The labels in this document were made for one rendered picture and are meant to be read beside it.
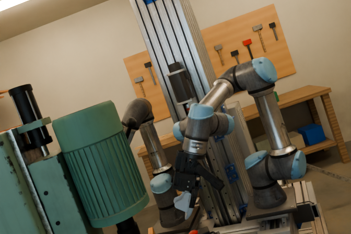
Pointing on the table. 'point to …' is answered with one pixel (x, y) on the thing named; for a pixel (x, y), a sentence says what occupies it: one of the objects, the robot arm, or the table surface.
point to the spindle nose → (128, 226)
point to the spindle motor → (101, 164)
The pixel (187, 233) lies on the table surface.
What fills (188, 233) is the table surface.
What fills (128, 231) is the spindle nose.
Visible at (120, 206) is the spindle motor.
